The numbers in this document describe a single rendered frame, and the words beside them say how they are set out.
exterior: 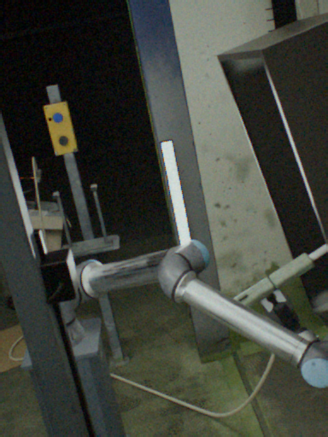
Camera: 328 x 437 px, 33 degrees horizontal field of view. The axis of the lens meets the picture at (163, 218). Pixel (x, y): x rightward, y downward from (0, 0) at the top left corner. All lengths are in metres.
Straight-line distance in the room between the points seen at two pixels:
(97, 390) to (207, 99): 1.45
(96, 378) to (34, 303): 1.43
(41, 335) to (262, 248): 2.18
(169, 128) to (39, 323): 1.97
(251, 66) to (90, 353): 1.30
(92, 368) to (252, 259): 1.14
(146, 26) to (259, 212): 1.09
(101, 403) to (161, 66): 1.56
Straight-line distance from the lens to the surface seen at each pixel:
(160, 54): 2.74
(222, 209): 2.87
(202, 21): 2.77
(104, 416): 2.38
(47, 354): 0.92
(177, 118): 2.75
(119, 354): 3.36
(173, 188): 2.78
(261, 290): 1.91
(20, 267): 0.86
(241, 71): 2.27
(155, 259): 1.99
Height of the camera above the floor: 1.66
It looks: 16 degrees down
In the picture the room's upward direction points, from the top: 11 degrees counter-clockwise
